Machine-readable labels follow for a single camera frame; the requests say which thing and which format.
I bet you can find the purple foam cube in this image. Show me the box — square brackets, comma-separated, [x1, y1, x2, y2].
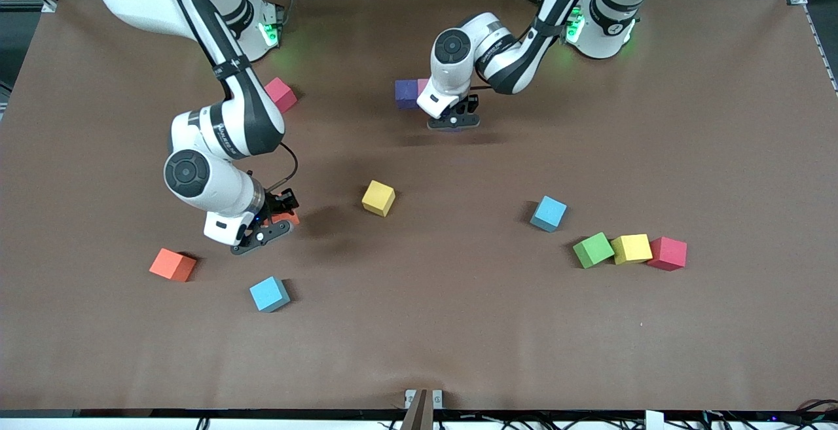
[394, 79, 421, 110]

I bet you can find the yellow foam cube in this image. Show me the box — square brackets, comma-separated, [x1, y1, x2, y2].
[610, 234, 653, 266]
[361, 179, 396, 218]

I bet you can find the blue foam cube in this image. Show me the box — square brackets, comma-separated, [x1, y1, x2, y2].
[249, 276, 291, 314]
[529, 195, 568, 233]

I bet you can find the red foam cube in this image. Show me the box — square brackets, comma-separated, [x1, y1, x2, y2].
[266, 77, 298, 114]
[647, 236, 688, 272]

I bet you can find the brown paper table cover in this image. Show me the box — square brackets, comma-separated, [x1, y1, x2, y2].
[0, 0, 838, 412]

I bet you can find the green foam cube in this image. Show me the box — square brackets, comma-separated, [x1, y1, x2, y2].
[572, 232, 615, 270]

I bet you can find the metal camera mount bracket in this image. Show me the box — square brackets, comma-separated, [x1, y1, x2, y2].
[404, 388, 445, 430]

